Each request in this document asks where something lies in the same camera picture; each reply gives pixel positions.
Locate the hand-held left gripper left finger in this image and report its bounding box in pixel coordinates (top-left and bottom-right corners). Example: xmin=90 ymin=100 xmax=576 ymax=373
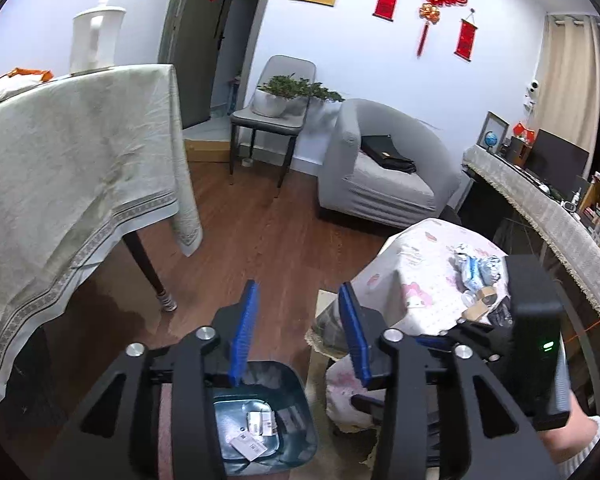
xmin=37 ymin=280 xmax=261 ymax=480

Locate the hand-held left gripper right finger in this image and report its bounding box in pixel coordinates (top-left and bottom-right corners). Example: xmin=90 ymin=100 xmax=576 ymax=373
xmin=337 ymin=281 xmax=563 ymax=480

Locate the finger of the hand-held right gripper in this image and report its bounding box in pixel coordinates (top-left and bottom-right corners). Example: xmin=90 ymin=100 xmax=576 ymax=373
xmin=416 ymin=320 xmax=514 ymax=364

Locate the brown tape roll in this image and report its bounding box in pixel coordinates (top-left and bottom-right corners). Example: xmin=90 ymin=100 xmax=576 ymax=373
xmin=466 ymin=287 xmax=502 ymax=322

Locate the blue white packet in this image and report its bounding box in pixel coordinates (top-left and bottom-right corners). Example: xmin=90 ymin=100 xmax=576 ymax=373
xmin=452 ymin=243 xmax=482 ymax=292

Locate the white wrapper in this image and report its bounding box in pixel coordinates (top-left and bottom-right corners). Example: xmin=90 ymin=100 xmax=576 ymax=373
xmin=479 ymin=255 xmax=507 ymax=283

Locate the dark teal trash bin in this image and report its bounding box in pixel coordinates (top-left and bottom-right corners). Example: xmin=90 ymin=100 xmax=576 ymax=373
xmin=207 ymin=360 xmax=319 ymax=472

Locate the white small carton pack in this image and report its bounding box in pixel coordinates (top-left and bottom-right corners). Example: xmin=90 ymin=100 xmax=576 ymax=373
xmin=246 ymin=409 xmax=277 ymax=437

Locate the white paper tag card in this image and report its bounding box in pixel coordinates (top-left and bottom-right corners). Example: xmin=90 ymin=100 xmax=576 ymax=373
xmin=229 ymin=431 xmax=264 ymax=462

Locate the person's right forearm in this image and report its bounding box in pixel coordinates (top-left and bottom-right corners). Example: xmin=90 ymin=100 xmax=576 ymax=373
xmin=536 ymin=390 xmax=600 ymax=480

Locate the grey plaid cloth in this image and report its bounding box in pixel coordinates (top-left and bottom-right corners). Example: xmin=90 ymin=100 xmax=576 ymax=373
xmin=305 ymin=305 xmax=353 ymax=361

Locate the pink printed table cloth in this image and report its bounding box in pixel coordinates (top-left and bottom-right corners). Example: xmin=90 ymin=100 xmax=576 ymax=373
xmin=325 ymin=217 xmax=512 ymax=432

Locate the dark wooden table leg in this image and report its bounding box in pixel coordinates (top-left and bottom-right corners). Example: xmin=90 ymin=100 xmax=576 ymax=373
xmin=122 ymin=230 xmax=178 ymax=313

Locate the grey armchair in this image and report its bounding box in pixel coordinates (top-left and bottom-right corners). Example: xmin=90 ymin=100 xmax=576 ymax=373
xmin=317 ymin=98 xmax=462 ymax=229

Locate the black monitor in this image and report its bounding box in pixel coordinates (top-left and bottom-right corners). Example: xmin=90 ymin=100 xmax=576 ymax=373
xmin=525 ymin=129 xmax=591 ymax=197

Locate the black leather bag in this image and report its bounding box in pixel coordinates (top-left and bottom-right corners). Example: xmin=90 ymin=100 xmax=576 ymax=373
xmin=360 ymin=134 xmax=417 ymax=175

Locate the cardboard box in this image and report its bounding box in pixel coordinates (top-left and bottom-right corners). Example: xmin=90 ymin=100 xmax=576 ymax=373
xmin=182 ymin=125 xmax=231 ymax=164

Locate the beige patterned tablecloth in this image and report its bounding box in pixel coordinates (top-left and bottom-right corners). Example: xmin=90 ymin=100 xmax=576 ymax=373
xmin=0 ymin=63 xmax=204 ymax=402

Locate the potted green plant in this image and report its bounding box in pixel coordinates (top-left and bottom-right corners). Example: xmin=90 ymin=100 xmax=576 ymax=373
xmin=251 ymin=74 xmax=346 ymax=119

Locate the beige curtain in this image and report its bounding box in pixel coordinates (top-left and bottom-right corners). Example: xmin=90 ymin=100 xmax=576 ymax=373
xmin=530 ymin=12 xmax=600 ymax=172

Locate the grey dining chair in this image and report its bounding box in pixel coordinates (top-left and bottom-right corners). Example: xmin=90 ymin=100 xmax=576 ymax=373
xmin=228 ymin=55 xmax=317 ymax=189

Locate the dark grey door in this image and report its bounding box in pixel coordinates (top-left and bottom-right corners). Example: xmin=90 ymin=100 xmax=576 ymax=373
xmin=158 ymin=0 xmax=277 ymax=131

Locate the white kettle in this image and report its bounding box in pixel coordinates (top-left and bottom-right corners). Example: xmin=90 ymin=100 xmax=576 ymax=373
xmin=70 ymin=0 xmax=127 ymax=75

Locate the orange white bag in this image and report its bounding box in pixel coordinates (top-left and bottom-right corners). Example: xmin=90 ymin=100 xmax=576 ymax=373
xmin=0 ymin=66 xmax=54 ymax=107

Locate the picture frame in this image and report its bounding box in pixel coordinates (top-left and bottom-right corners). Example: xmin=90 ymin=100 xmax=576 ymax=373
xmin=477 ymin=111 xmax=510 ymax=154

